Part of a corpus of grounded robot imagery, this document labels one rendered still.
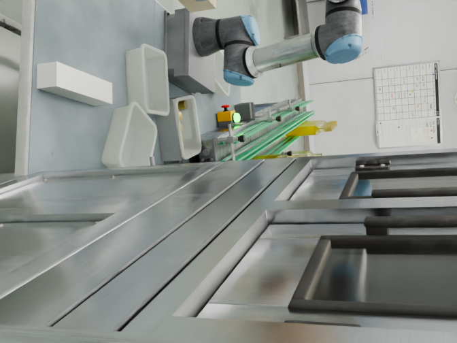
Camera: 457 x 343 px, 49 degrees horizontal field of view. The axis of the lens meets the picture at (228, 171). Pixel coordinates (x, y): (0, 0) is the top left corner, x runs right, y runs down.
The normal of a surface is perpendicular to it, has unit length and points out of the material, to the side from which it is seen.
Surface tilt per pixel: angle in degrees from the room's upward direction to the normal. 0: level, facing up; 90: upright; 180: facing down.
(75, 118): 0
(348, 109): 90
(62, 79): 0
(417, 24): 90
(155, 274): 90
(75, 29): 0
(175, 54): 90
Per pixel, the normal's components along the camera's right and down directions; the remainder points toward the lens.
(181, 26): -0.35, -0.11
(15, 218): -0.33, 0.21
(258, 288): -0.12, -0.97
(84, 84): 0.94, -0.04
